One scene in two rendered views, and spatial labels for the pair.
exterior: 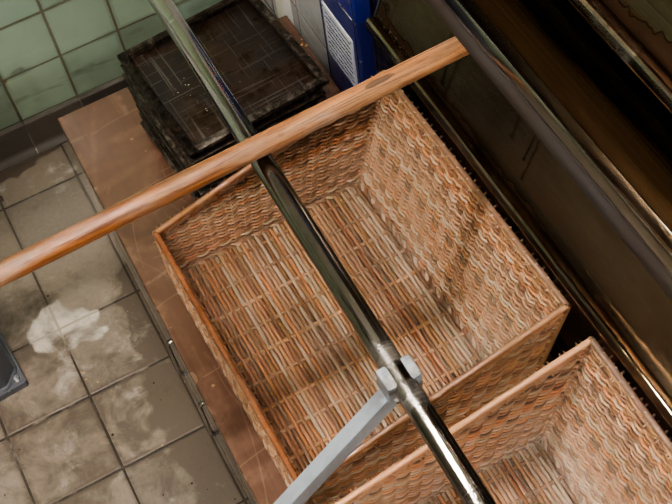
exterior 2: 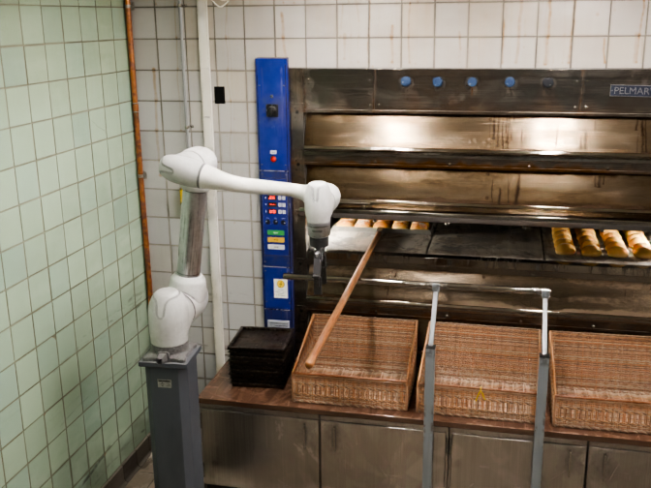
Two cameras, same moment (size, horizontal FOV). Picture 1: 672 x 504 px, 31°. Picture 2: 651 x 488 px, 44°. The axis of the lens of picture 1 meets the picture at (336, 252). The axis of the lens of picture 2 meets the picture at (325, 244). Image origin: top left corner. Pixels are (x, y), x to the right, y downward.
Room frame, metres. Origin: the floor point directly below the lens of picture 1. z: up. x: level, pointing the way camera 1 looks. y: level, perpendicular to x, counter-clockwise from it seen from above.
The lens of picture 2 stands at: (-0.79, 3.14, 2.34)
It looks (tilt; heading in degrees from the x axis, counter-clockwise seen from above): 16 degrees down; 302
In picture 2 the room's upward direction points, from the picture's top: 1 degrees counter-clockwise
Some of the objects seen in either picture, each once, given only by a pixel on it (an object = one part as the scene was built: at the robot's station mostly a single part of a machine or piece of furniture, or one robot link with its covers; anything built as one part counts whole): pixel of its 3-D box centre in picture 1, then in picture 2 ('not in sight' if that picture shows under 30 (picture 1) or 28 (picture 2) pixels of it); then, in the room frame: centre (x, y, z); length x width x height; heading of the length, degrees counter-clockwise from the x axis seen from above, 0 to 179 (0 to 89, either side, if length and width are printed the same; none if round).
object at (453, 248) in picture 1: (349, 289); (356, 359); (1.03, -0.01, 0.72); 0.56 x 0.49 x 0.28; 20
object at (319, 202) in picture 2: not in sight; (319, 200); (0.84, 0.62, 1.66); 0.13 x 0.11 x 0.16; 110
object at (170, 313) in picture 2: not in sight; (169, 315); (1.42, 0.87, 1.17); 0.18 x 0.16 x 0.22; 110
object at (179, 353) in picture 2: not in sight; (168, 349); (1.41, 0.89, 1.03); 0.22 x 0.18 x 0.06; 114
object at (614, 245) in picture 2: not in sight; (599, 236); (0.17, -1.07, 1.21); 0.61 x 0.48 x 0.06; 109
